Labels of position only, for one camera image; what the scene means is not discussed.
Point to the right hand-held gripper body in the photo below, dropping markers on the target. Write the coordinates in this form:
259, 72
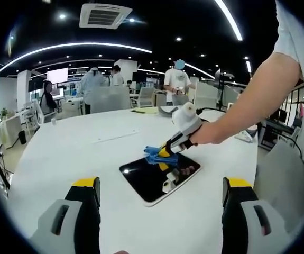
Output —
187, 119

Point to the black display on stand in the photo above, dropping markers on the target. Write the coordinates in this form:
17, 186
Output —
35, 84

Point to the grey curved headband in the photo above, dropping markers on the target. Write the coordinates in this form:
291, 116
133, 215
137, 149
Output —
165, 113

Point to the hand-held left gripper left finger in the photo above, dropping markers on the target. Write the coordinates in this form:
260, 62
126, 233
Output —
85, 217

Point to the white ceiling air vent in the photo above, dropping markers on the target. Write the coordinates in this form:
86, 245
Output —
105, 15

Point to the white low cabinet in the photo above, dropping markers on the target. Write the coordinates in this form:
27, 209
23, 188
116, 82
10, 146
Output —
9, 132

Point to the green potted plant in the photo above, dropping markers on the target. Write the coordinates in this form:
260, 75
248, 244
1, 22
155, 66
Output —
3, 113

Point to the person's right hand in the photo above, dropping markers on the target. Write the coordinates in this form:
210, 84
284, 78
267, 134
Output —
207, 133

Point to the black tripod stand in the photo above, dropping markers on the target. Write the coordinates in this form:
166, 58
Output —
221, 92

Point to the frosted desk divider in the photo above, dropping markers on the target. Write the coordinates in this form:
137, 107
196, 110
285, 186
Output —
109, 99
206, 95

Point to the white office chair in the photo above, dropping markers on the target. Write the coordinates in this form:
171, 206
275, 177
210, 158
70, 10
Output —
147, 96

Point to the black wall display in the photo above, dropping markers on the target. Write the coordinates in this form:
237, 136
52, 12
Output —
138, 76

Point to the bright wall screen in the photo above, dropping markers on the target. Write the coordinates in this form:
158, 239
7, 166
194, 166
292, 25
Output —
57, 75

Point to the black tablet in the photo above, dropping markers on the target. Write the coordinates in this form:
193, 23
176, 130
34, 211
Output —
141, 180

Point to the blue cleaning cloth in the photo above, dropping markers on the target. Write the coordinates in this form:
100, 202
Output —
154, 156

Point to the grey mesh office chair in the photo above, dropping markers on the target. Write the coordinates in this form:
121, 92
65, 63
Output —
281, 185

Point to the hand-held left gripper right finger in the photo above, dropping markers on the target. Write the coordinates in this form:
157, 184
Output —
235, 217

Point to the yellow paper sheet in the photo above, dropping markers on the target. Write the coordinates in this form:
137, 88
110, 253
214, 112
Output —
146, 110

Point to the person's left hand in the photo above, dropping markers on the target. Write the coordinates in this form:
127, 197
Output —
121, 252

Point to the black trash bin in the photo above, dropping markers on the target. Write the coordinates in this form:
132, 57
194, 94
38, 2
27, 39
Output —
22, 137

